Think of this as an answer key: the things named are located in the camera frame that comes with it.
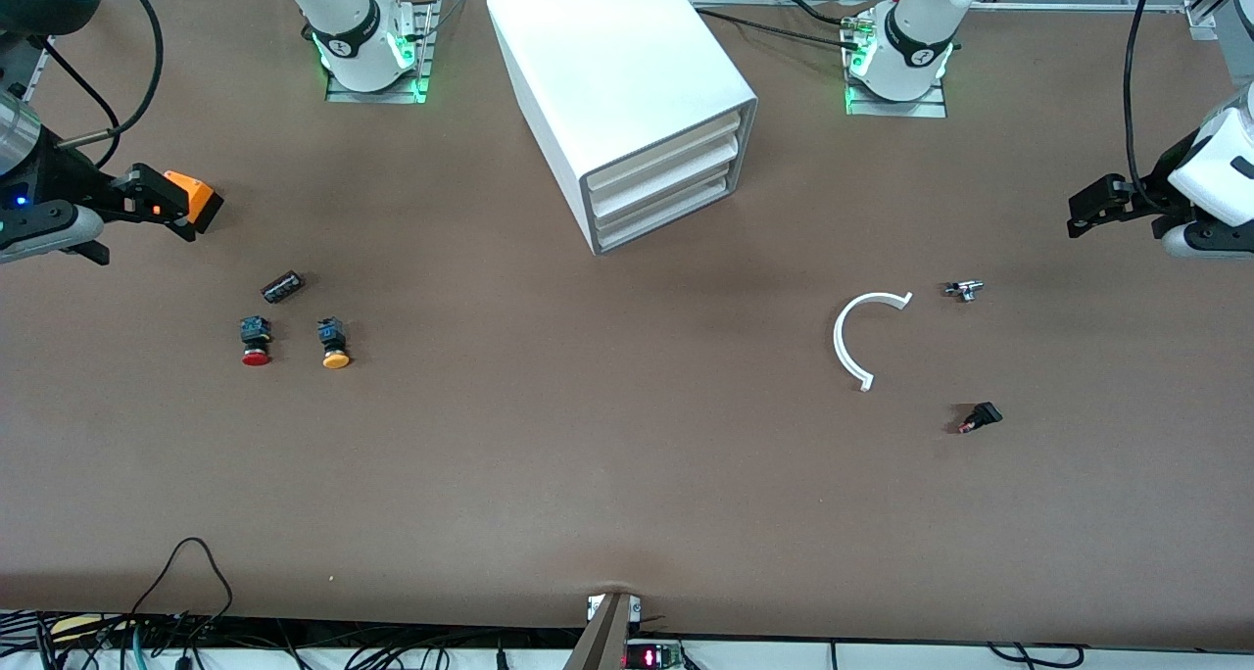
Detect yellow push button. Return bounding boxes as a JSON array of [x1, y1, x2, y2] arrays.
[[315, 317, 352, 370]]

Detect red push button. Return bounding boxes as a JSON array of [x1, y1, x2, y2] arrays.
[[239, 316, 273, 367]]

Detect tangled cable bundle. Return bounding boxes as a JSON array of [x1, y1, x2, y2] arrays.
[[0, 606, 589, 670]]

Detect white curved plastic clip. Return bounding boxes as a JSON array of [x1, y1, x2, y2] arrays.
[[833, 291, 914, 393]]

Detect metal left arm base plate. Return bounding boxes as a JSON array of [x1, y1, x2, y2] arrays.
[[844, 9, 949, 119]]

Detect black looped cable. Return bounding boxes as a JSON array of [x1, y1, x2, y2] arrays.
[[125, 538, 236, 642]]

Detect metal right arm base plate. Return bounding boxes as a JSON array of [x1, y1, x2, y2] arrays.
[[325, 2, 438, 104]]

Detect brown camera mount post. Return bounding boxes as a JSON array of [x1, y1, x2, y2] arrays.
[[563, 592, 634, 670]]

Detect white plastic tray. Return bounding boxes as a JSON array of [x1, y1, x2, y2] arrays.
[[594, 168, 736, 254]]

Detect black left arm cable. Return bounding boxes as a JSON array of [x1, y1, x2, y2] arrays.
[[1123, 0, 1169, 189]]

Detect red LED display device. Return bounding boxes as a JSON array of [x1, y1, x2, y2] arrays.
[[624, 641, 683, 670]]

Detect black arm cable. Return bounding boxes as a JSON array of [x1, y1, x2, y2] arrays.
[[37, 0, 165, 167], [1123, 0, 1169, 189]]

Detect aluminium frame profile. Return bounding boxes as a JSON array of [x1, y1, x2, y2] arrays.
[[1181, 0, 1250, 42]]

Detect black cables on table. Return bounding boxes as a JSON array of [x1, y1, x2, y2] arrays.
[[691, 0, 868, 56]]

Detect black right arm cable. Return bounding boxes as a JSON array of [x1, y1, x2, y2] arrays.
[[37, 0, 165, 167]]

